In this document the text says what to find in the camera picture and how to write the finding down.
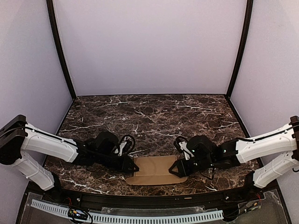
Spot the brown cardboard box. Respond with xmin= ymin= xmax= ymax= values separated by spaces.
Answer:
xmin=126 ymin=155 xmax=188 ymax=186

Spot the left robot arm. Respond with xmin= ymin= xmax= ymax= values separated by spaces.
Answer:
xmin=0 ymin=115 xmax=139 ymax=191

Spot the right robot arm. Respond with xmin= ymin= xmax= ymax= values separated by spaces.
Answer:
xmin=169 ymin=116 xmax=299 ymax=189

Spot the small circuit board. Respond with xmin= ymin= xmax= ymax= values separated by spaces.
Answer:
xmin=67 ymin=209 xmax=88 ymax=220

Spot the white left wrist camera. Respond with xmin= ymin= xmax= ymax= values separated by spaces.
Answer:
xmin=116 ymin=134 xmax=135 ymax=156

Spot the white slotted cable duct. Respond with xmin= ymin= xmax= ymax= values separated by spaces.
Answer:
xmin=30 ymin=199 xmax=224 ymax=224

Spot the black front rail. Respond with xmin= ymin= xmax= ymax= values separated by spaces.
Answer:
xmin=44 ymin=188 xmax=264 ymax=210

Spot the right black frame post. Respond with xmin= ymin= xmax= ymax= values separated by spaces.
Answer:
xmin=226 ymin=0 xmax=254 ymax=100

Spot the black frame post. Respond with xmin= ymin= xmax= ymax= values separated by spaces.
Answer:
xmin=46 ymin=0 xmax=77 ymax=101
xmin=226 ymin=0 xmax=254 ymax=100

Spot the left black frame post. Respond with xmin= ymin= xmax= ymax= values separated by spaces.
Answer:
xmin=46 ymin=0 xmax=77 ymax=101

